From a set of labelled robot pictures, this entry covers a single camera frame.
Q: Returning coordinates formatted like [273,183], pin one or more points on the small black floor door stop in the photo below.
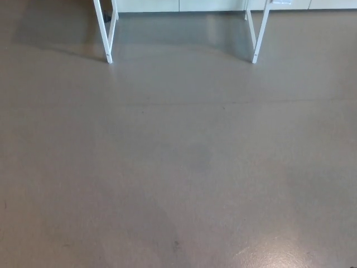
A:
[106,16]

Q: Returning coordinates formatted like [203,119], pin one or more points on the white metal table leg frame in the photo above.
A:
[254,57]
[102,28]

